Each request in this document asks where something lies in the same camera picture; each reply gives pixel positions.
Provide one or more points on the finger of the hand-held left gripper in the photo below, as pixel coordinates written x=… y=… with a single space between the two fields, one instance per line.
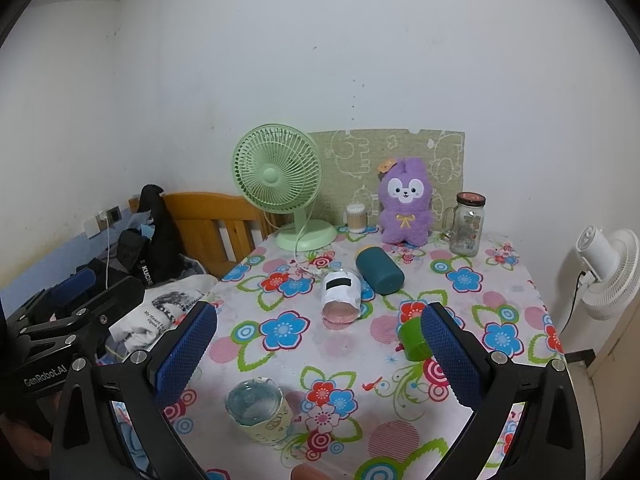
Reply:
x=115 y=302
x=79 y=283

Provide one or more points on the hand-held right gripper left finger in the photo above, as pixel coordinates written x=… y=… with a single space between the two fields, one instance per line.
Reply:
x=184 y=357

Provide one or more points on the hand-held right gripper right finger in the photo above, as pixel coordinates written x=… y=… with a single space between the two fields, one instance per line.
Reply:
x=450 y=360

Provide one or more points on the small green cup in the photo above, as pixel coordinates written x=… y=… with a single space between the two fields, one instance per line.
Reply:
x=412 y=340

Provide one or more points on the clear glass cup printed band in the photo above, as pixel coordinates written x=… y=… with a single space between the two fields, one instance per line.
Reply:
x=260 y=420

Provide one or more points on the teal cup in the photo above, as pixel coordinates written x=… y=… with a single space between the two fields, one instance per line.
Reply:
x=380 y=270

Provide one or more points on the white cup with pink lid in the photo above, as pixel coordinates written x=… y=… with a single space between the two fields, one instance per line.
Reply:
x=341 y=290

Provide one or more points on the white printed cloth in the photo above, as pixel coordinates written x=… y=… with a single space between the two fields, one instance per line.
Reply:
x=160 y=305

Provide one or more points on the black bag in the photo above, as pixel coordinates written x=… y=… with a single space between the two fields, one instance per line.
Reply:
x=160 y=250

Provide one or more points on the blue cloth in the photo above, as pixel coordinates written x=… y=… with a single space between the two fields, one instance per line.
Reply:
x=144 y=227

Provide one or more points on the floral tablecloth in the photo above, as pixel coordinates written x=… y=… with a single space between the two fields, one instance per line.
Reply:
x=350 y=360

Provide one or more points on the wooden chair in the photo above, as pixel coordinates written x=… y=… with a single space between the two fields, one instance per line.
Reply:
x=210 y=215

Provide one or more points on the glass jar mug with lid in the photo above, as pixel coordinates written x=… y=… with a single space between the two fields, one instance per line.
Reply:
x=467 y=230

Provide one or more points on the purple plush toy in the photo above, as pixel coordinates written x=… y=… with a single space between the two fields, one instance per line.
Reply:
x=405 y=210

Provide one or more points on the cotton swab jar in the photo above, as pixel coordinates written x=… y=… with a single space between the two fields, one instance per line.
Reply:
x=357 y=220

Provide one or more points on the pink round object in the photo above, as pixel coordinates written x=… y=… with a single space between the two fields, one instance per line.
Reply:
x=307 y=474

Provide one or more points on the white standing fan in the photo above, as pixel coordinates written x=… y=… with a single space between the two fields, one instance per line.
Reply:
x=615 y=270

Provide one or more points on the green desk fan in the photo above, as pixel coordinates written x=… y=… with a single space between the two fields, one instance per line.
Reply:
x=272 y=177

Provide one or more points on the wall socket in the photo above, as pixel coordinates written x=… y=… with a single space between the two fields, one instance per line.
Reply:
x=114 y=214

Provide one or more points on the green elephant print wall mat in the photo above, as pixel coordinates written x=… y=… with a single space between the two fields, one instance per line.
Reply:
x=350 y=160

